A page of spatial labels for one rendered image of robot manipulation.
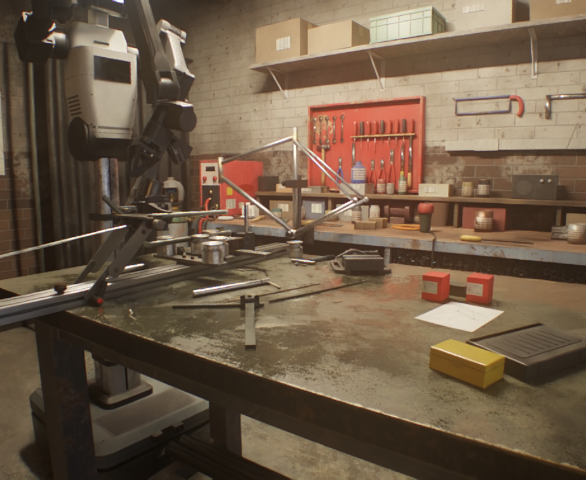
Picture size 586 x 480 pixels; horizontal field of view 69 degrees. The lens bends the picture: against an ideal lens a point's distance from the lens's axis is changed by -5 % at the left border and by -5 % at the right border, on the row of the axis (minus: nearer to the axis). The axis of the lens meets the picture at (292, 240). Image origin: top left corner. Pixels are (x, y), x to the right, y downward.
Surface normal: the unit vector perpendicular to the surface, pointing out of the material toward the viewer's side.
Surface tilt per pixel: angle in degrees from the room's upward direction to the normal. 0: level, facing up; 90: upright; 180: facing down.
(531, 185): 90
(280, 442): 0
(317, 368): 0
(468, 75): 90
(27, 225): 90
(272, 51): 88
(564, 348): 0
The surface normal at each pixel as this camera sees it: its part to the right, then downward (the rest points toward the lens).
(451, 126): -0.56, 0.11
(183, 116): 0.82, 0.25
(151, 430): 0.54, -0.63
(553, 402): 0.00, -0.99
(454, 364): -0.80, 0.08
